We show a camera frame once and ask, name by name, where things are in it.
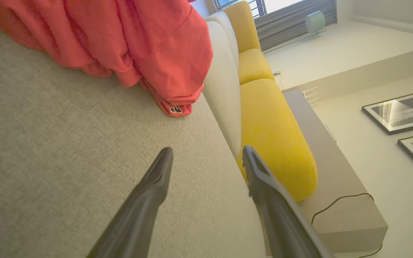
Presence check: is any grey window curtain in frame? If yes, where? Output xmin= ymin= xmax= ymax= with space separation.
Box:
xmin=254 ymin=0 xmax=337 ymax=51

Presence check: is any mint green round lamp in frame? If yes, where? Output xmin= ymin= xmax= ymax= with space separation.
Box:
xmin=305 ymin=10 xmax=326 ymax=36

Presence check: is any grey fabric sofa ottoman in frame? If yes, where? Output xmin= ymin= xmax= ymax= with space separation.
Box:
xmin=0 ymin=7 xmax=268 ymax=258

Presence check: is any yellow sofa corner back cushion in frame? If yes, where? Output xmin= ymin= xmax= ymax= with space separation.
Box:
xmin=223 ymin=1 xmax=261 ymax=53

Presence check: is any large yellow sofa back cushion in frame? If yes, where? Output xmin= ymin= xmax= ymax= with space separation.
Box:
xmin=237 ymin=79 xmax=318 ymax=203

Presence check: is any white wall rack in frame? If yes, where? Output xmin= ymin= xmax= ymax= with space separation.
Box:
xmin=302 ymin=87 xmax=321 ymax=106

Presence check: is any red jersey with number print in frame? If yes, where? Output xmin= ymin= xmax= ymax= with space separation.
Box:
xmin=0 ymin=0 xmax=214 ymax=117

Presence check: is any thin black floor cable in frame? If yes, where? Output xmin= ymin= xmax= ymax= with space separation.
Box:
xmin=311 ymin=193 xmax=383 ymax=258

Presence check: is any large beige sofa seat cushion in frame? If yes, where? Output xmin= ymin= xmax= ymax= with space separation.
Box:
xmin=203 ymin=20 xmax=243 ymax=160

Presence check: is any narrow yellow sofa back cushion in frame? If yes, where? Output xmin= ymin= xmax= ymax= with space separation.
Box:
xmin=238 ymin=48 xmax=276 ymax=86

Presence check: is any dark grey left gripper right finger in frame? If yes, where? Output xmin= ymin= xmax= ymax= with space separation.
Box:
xmin=242 ymin=145 xmax=333 ymax=258

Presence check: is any small beige sofa seat cushion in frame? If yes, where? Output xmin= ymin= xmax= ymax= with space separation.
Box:
xmin=205 ymin=11 xmax=239 ymax=67

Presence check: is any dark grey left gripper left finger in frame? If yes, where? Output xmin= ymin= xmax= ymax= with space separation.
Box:
xmin=86 ymin=147 xmax=174 ymax=258

